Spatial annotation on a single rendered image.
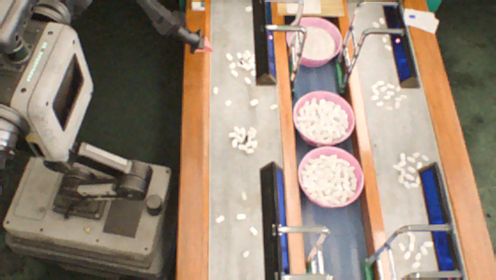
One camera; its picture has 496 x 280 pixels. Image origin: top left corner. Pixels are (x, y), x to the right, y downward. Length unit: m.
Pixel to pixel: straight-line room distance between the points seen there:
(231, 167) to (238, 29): 0.74
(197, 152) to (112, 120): 1.12
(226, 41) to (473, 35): 2.04
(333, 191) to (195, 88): 0.74
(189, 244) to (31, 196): 0.84
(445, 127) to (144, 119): 1.68
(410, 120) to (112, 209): 1.37
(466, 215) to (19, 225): 1.86
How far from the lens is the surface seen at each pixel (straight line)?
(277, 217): 1.65
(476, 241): 2.23
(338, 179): 2.16
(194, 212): 2.01
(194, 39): 2.22
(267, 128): 2.22
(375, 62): 2.54
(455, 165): 2.34
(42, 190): 2.48
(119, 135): 3.09
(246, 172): 2.11
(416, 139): 2.36
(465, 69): 3.74
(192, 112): 2.22
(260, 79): 1.93
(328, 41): 2.57
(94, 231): 2.34
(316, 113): 2.32
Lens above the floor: 2.63
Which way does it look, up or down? 60 degrees down
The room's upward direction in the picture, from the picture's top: 7 degrees clockwise
